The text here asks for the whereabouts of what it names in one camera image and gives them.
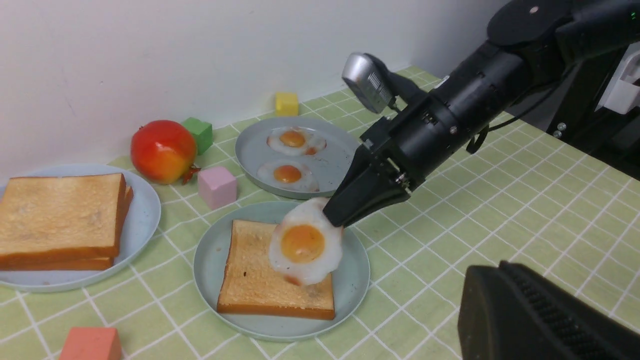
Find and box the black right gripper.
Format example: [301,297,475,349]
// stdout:
[323,93,481,228]

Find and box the left gripper own finger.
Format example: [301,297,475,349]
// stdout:
[457,260,640,360]

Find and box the fried egg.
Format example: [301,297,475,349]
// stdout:
[256,159,320,193]
[269,197,345,287]
[266,126,327,157]

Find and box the toast slice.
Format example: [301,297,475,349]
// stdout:
[0,172,128,267]
[215,219,336,321]
[0,186,134,271]

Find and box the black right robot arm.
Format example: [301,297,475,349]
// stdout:
[323,0,639,227]

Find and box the grey egg plate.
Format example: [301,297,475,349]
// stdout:
[235,116,359,199]

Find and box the teal centre plate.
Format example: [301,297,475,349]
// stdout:
[193,201,371,343]

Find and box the yellow cube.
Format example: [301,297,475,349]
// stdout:
[274,92,300,117]

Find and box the pink cube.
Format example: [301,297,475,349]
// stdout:
[198,166,238,210]

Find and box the green cube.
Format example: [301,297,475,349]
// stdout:
[182,117,214,156]

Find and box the red yellow apple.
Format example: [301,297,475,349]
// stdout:
[130,120,201,185]

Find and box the light blue bread plate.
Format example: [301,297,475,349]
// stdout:
[0,163,162,293]

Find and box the salmon red cube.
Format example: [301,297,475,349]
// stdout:
[59,326,122,360]

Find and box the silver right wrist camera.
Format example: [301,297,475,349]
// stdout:
[342,52,425,114]

